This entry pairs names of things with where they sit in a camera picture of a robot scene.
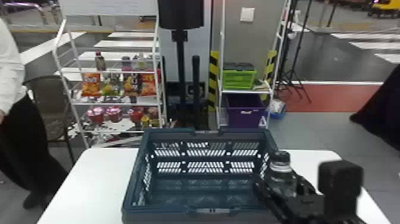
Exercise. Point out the red noodle cup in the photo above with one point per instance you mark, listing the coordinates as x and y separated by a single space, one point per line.
114 114
95 115
136 114

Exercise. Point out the dark bottle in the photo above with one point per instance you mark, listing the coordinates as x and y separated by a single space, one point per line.
100 62

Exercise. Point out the green crate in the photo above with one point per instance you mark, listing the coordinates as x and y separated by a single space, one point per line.
239 78

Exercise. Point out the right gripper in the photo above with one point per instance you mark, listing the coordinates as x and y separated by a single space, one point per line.
297 208

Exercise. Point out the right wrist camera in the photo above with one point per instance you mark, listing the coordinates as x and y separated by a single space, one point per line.
340 179

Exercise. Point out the black tripod stand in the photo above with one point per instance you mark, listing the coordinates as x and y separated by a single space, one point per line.
293 62

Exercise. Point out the blue basket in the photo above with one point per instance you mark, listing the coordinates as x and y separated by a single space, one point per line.
175 215

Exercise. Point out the orange snack packet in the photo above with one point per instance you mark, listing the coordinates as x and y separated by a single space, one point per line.
91 84
148 85

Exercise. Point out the brown chair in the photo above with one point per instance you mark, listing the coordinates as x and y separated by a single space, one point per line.
50 100

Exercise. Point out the clear bottle with black cap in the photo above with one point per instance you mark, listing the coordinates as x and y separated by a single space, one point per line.
280 176

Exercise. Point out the yellow black striped post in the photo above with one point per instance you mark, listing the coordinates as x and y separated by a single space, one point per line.
213 78
269 65

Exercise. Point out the white wall plate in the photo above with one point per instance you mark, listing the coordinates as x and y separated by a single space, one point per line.
247 14

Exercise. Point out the purple crate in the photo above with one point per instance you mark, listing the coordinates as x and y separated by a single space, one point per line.
245 112

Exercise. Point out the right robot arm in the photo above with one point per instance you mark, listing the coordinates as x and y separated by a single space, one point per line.
350 220

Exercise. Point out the person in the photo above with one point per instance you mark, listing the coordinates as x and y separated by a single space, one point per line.
22 131
381 109

